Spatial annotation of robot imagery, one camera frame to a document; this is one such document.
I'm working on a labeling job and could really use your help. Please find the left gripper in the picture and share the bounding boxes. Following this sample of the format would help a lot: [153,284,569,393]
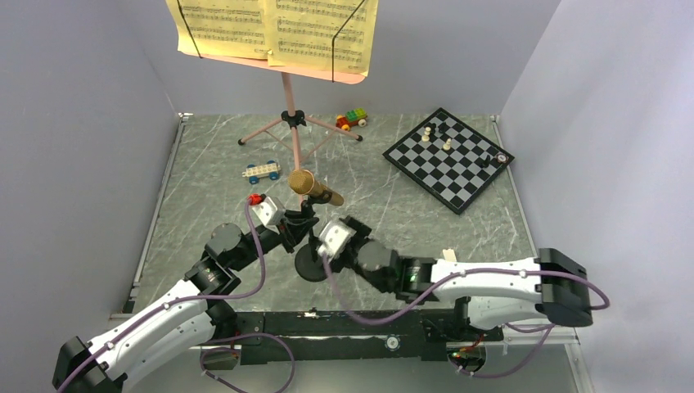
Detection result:
[232,210,319,272]

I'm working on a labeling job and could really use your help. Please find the black microphone stand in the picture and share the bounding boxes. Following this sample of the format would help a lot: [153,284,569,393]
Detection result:
[295,196,327,282]

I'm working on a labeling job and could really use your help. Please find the gold microphone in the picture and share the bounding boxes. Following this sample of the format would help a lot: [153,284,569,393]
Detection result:
[288,169,345,206]

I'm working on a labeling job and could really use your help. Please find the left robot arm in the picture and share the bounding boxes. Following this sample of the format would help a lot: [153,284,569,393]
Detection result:
[52,201,318,392]

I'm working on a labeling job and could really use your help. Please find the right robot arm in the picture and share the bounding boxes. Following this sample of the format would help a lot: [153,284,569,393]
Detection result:
[318,217,596,341]

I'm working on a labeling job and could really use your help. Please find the beige blue toy car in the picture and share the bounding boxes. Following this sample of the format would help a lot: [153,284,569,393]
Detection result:
[241,160,282,184]

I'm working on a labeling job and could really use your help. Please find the blue white toy block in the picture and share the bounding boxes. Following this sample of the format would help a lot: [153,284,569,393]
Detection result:
[442,248,457,262]

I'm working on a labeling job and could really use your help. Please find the pink music stand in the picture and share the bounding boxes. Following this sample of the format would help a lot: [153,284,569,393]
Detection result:
[199,55,365,170]

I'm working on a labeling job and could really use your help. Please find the red green toy train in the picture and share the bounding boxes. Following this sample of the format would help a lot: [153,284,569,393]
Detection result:
[335,108,368,131]

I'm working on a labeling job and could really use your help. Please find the black white chessboard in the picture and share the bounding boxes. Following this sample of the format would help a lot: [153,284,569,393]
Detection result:
[383,108,514,215]

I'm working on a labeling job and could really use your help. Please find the white chess piece left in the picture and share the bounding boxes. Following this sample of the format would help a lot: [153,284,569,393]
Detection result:
[421,126,431,142]

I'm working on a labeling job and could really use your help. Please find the round chess token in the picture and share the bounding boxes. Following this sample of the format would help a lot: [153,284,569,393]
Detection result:
[494,152,509,164]

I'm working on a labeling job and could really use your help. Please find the yellow sheet music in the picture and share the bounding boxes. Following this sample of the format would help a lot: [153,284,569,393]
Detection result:
[167,0,379,76]

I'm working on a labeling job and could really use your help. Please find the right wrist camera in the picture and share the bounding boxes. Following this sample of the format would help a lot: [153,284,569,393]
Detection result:
[317,219,356,260]

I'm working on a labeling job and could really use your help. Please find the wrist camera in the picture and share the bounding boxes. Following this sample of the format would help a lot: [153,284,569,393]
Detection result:
[249,194,286,227]
[317,219,356,260]

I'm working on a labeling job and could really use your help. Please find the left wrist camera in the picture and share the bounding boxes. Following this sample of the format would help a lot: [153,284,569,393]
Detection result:
[249,194,286,227]

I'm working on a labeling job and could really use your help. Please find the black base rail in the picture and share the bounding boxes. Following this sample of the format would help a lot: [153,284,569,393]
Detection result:
[202,309,503,370]

